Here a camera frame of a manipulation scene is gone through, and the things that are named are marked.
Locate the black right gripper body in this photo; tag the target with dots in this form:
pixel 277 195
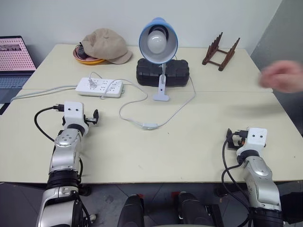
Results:
pixel 233 142

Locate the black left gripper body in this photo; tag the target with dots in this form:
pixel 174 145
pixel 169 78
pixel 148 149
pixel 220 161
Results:
pixel 95 117

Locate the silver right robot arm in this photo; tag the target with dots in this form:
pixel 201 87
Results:
pixel 260 179

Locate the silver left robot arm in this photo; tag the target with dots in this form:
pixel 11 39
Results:
pixel 65 151

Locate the blue desk lamp white clip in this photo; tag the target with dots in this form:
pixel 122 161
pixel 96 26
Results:
pixel 163 54

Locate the person's bare hand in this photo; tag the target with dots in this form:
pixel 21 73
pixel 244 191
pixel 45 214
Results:
pixel 281 76

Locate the white power strip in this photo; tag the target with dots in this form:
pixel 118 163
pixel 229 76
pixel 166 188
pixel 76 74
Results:
pixel 100 88

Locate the black table caster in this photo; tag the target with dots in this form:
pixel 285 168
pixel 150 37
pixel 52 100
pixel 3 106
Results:
pixel 85 190
pixel 219 192

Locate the orange and pink bowl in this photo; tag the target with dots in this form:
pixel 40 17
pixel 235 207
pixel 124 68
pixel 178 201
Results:
pixel 91 61

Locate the black object in bowl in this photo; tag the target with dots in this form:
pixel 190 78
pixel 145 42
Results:
pixel 81 52

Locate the beige cap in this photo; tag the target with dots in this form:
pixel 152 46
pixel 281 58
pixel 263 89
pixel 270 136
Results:
pixel 107 46

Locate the dark rounded shape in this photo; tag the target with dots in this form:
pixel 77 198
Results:
pixel 193 210
pixel 131 211

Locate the brown wooden rack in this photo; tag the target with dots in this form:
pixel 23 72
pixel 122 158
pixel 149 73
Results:
pixel 222 55

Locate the black foam block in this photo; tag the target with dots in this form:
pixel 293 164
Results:
pixel 175 73

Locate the white light bulb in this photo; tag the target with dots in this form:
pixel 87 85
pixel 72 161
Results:
pixel 155 41

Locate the laptop with pink screen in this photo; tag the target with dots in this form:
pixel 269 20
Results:
pixel 14 59

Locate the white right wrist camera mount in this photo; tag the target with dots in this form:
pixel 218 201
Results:
pixel 254 140

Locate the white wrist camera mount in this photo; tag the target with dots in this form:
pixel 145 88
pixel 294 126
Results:
pixel 73 117
pixel 254 140

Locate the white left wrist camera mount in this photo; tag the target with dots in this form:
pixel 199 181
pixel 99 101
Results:
pixel 73 117

